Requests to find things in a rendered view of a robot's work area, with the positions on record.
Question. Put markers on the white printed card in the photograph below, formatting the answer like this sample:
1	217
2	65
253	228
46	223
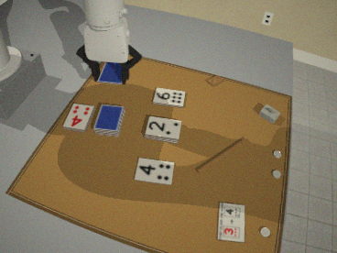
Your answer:
231	223

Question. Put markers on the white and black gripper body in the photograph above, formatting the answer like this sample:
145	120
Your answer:
108	44

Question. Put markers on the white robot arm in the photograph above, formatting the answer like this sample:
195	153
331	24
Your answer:
98	13

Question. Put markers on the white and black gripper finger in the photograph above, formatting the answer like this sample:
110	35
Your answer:
130	63
93	64

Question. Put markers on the grey round disc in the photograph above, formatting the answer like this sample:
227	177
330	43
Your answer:
276	174
277	154
265	232

